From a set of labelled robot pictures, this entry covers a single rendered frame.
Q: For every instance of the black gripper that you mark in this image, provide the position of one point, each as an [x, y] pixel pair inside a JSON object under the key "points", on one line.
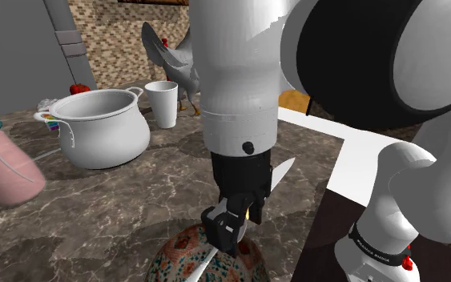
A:
{"points": [[242, 172]]}

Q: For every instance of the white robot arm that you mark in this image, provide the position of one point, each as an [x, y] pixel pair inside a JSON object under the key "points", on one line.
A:
{"points": [[240, 78]]}

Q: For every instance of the white knife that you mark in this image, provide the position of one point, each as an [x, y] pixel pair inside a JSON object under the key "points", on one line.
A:
{"points": [[281, 174]]}

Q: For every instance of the patterned ceramic bowl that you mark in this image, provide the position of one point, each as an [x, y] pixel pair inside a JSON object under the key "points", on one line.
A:
{"points": [[178, 257]]}

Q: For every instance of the dark robot stand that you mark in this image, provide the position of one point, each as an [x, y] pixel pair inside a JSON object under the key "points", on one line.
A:
{"points": [[326, 242]]}

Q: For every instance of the white cup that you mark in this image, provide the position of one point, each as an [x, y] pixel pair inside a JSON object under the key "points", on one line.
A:
{"points": [[164, 105]]}

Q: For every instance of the white cooking pot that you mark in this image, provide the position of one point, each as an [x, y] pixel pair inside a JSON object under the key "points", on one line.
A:
{"points": [[104, 136]]}

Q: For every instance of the grey chicken figure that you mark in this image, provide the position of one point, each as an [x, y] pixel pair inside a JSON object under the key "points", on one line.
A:
{"points": [[180, 62]]}

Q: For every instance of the red tomato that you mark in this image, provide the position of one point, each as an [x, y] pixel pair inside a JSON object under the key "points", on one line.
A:
{"points": [[79, 89]]}

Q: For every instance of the white rainbow striped toy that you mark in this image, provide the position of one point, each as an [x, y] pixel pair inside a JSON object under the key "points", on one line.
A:
{"points": [[52, 125]]}

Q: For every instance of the pink pump bottle teal cap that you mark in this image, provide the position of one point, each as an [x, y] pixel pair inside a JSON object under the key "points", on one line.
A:
{"points": [[6, 172]]}

